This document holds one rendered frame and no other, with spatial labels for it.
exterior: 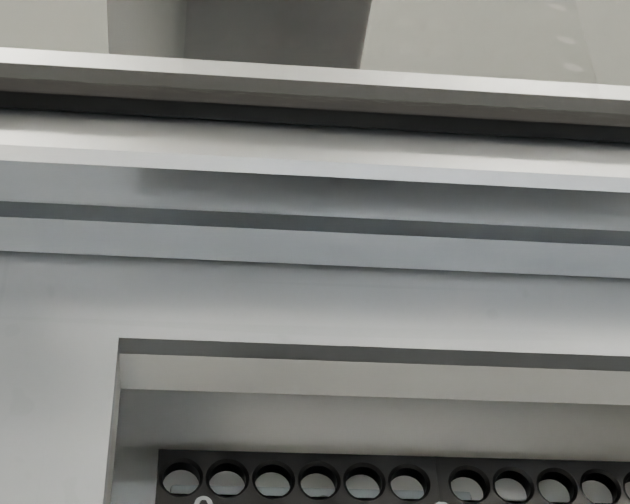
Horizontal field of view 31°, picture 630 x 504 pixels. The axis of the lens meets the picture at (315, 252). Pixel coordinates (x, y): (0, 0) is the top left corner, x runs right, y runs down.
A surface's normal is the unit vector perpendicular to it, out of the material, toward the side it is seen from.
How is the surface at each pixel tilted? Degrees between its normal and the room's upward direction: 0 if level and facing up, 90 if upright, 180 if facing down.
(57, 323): 0
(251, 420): 0
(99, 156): 45
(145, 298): 0
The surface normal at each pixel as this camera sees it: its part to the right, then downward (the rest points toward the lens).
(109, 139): 0.11, -0.63
